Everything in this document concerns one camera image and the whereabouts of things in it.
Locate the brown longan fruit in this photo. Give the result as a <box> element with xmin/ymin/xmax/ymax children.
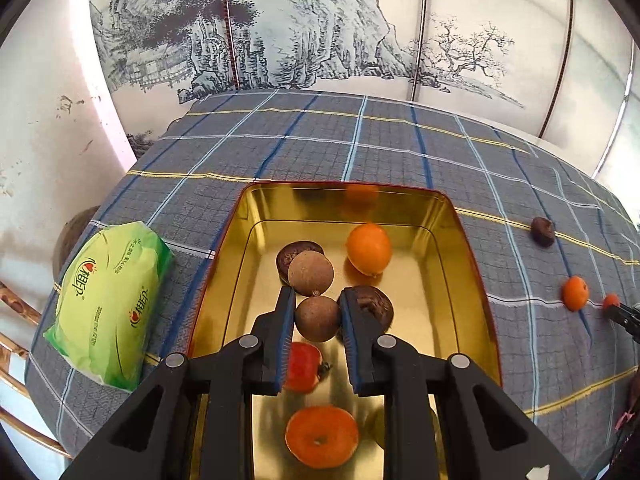
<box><xmin>295</xmin><ymin>296</ymin><xmax>342</xmax><ymax>342</ymax></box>

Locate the landscape painted folding screen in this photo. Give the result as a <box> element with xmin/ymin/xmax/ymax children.
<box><xmin>89</xmin><ymin>0</ymin><xmax>639</xmax><ymax>214</ymax></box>

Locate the dark mangosteen in box back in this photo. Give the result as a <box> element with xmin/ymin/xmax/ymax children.
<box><xmin>276</xmin><ymin>240</ymin><xmax>324</xmax><ymax>284</ymax></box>

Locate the maroon right sleeve forearm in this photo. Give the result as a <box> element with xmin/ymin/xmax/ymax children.
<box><xmin>605</xmin><ymin>372</ymin><xmax>639</xmax><ymax>480</ymax></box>

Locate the orange kumquat in box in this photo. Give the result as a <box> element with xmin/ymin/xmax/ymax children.
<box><xmin>346</xmin><ymin>223</ymin><xmax>393</xmax><ymax>276</ymax></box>

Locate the green tissue pack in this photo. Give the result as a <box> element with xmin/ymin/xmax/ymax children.
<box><xmin>44</xmin><ymin>222</ymin><xmax>172</xmax><ymax>391</ymax></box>

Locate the green mango in box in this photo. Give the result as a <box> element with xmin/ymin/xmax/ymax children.
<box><xmin>369</xmin><ymin>406</ymin><xmax>440</xmax><ymax>453</ymax></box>

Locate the dark mangosteen in box front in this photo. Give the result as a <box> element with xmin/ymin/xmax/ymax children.
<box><xmin>338</xmin><ymin>285</ymin><xmax>395</xmax><ymax>335</ymax></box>

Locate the grey plaid tablecloth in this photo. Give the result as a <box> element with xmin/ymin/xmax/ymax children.
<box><xmin>72</xmin><ymin>90</ymin><xmax>639</xmax><ymax>477</ymax></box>

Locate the orange tangerine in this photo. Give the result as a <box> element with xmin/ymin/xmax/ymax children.
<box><xmin>561</xmin><ymin>275</ymin><xmax>589</xmax><ymax>312</ymax></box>
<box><xmin>284</xmin><ymin>405</ymin><xmax>360</xmax><ymax>469</ymax></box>

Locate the red tomato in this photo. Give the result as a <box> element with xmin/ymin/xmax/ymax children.
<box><xmin>602</xmin><ymin>292</ymin><xmax>620</xmax><ymax>310</ymax></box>
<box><xmin>283</xmin><ymin>341</ymin><xmax>332</xmax><ymax>394</ymax></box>

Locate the red gold tin box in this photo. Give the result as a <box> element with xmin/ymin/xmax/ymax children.
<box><xmin>186</xmin><ymin>180</ymin><xmax>504</xmax><ymax>480</ymax></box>

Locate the dark mangosteen in box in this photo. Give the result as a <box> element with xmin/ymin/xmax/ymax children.
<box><xmin>276</xmin><ymin>240</ymin><xmax>324</xmax><ymax>284</ymax></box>
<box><xmin>338</xmin><ymin>285</ymin><xmax>395</xmax><ymax>335</ymax></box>

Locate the red tomato in box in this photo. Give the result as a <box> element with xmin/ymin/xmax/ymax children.
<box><xmin>283</xmin><ymin>341</ymin><xmax>332</xmax><ymax>394</ymax></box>

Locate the dark brown mangosteen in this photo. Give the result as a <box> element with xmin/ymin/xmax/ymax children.
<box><xmin>529</xmin><ymin>217</ymin><xmax>555</xmax><ymax>248</ymax></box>

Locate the wooden chair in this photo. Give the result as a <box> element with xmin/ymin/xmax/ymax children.
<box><xmin>0</xmin><ymin>204</ymin><xmax>101</xmax><ymax>461</ymax></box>

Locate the orange tangerine in box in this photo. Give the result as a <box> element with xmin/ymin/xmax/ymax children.
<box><xmin>284</xmin><ymin>405</ymin><xmax>360</xmax><ymax>469</ymax></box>

